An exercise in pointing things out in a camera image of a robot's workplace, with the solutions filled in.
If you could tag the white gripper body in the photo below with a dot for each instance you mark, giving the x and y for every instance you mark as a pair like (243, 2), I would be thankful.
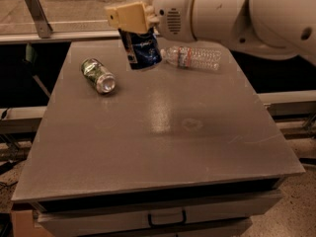
(173, 9)

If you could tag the blue pepsi can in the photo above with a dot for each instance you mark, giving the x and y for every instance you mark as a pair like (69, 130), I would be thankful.
(142, 50)

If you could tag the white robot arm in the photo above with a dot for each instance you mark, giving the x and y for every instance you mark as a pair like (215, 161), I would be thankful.
(272, 29)

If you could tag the green soda can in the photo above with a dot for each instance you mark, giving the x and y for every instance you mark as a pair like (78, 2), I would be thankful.
(101, 78)

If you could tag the clear plastic water bottle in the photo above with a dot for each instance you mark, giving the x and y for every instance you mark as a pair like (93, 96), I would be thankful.
(192, 57)

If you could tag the grey cabinet drawer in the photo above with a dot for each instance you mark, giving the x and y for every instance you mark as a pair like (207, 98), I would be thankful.
(215, 216)

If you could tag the left metal rail bracket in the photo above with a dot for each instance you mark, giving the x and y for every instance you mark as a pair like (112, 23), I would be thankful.
(43, 27)

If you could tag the horizontal aluminium rail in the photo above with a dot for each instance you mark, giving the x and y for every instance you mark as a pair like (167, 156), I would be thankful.
(59, 37)

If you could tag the black drawer handle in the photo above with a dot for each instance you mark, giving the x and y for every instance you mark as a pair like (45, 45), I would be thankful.
(167, 219)

